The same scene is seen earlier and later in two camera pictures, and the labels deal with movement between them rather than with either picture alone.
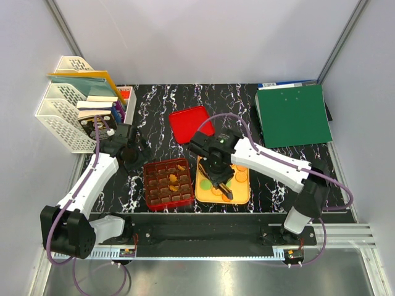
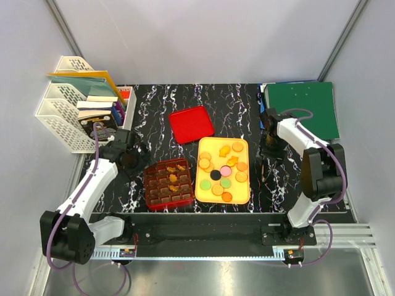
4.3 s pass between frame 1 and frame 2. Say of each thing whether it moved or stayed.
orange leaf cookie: stayed
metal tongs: moved
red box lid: stayed
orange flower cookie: stayed
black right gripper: moved
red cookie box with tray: stayed
